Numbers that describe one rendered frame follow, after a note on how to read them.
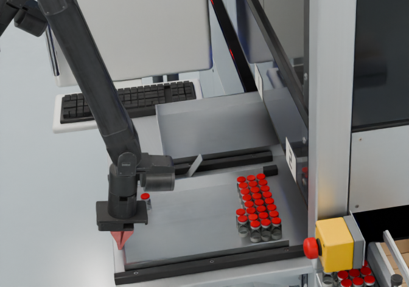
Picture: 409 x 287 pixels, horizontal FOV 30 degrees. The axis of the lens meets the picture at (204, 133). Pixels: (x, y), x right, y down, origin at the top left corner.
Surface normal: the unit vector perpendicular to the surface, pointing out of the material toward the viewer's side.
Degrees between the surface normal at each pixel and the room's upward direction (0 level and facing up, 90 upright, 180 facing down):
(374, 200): 90
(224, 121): 0
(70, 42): 93
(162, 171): 93
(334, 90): 90
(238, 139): 0
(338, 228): 0
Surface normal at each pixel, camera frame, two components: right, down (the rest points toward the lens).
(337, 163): 0.14, 0.54
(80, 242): -0.07, -0.83
